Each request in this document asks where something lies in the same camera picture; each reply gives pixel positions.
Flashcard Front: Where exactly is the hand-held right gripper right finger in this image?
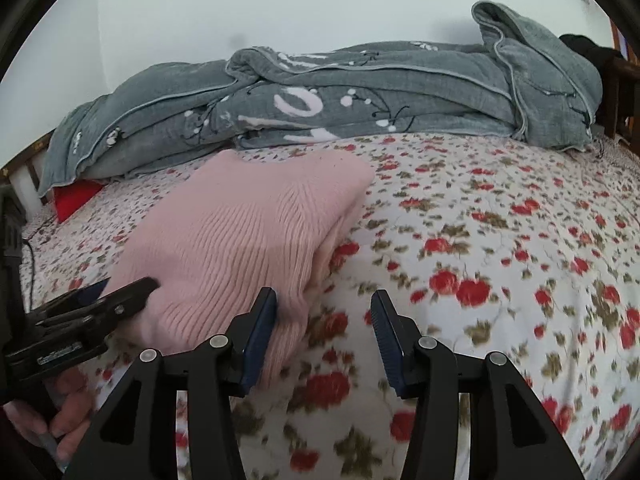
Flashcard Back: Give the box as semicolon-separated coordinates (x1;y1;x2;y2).
370;289;587;480

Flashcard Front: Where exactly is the black cable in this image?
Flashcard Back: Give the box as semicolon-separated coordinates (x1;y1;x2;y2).
21;237;37;308

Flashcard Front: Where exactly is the red pillow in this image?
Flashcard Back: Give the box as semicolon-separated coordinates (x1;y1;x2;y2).
52;181;106;224

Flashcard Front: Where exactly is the grey printed blanket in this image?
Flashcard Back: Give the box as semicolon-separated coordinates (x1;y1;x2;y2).
37;0;603;198

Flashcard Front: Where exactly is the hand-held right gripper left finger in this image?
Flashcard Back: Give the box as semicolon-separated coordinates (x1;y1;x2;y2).
62;287;278;480

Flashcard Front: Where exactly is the dark wooden bed frame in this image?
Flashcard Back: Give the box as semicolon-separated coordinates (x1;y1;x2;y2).
597;15;640;153

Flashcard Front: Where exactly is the person's left hand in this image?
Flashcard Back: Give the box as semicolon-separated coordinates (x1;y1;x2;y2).
6;366;97;463

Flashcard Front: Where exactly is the wooden slatted headboard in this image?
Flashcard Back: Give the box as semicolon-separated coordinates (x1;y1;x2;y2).
0;127;57;221

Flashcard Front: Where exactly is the floral bed sheet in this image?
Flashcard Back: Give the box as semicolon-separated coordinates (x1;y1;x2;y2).
20;132;640;480

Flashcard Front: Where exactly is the pink knitted sweater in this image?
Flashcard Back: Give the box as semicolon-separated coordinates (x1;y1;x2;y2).
107;150;376;391

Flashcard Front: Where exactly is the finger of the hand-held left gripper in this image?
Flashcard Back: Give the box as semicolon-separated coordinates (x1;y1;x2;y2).
31;276;161;335
25;279;112;322

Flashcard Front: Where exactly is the black cloth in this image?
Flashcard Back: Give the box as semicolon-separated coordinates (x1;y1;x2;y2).
559;33;618;68

